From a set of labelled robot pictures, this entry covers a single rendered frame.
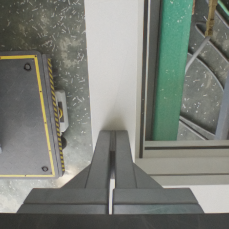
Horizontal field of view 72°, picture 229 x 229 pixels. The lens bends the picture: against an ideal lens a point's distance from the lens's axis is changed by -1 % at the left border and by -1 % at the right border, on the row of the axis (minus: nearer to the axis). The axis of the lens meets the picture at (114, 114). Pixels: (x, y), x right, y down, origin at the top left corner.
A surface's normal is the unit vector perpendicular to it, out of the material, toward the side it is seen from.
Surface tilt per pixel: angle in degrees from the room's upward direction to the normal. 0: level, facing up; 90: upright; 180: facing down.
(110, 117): 0
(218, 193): 0
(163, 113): 0
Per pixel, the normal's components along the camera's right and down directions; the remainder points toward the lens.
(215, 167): -0.01, -0.96
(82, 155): -0.01, 0.29
